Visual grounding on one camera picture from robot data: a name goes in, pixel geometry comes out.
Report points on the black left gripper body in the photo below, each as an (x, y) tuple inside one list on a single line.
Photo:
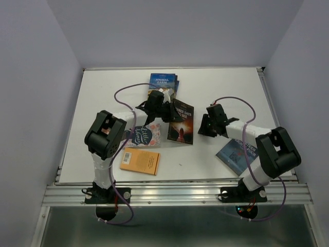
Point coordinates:
[(162, 111)]

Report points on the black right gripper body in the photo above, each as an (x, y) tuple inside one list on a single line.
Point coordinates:
[(213, 122)]

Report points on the Three Days to See book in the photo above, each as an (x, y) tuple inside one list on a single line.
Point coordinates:
[(182, 132)]

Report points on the Animal Farm blue book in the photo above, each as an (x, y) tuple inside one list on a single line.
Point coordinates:
[(161, 81)]

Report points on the Nineteen Eighty-Four blue book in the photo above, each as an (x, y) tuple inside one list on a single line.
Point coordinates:
[(233, 156)]

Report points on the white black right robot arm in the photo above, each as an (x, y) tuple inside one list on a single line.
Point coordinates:
[(277, 154)]

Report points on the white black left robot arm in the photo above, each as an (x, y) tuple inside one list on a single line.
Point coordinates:
[(108, 135)]

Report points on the Little Women floral book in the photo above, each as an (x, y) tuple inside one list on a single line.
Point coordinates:
[(143, 136)]

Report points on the orange back cover book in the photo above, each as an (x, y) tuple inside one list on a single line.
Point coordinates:
[(141, 161)]

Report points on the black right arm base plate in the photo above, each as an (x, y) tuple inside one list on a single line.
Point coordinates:
[(241, 195)]

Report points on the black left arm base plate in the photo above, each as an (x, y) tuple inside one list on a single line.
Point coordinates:
[(101, 196)]

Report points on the aluminium table frame rail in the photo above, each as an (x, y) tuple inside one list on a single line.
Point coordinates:
[(188, 175)]

